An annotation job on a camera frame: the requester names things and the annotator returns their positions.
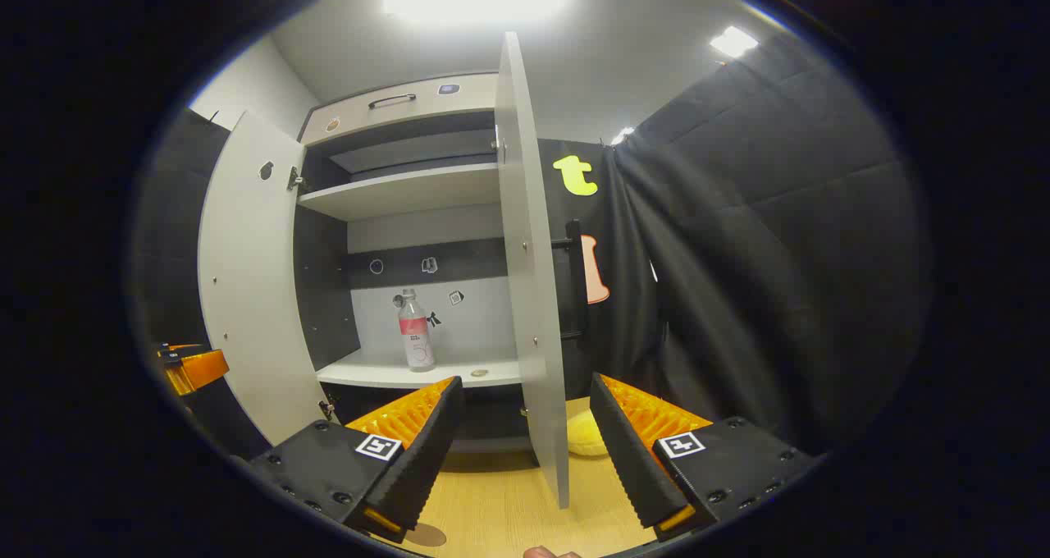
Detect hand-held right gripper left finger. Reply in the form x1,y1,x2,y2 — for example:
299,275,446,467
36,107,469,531
249,375,465,544

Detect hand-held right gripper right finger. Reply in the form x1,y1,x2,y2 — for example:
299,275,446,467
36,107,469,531
589,372,824,542

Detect clear bottle pink label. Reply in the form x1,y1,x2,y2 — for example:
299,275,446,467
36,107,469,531
392,289,436,373

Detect grey white cabinet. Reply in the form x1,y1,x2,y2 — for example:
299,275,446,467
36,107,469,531
291,70,542,452

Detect yellow plush toy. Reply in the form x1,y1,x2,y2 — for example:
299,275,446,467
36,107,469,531
566,410,609,459

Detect black backdrop cloth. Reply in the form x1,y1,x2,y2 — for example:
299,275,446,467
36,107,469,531
131,33,936,460

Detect black door handle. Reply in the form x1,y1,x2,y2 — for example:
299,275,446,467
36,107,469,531
551,220,590,341

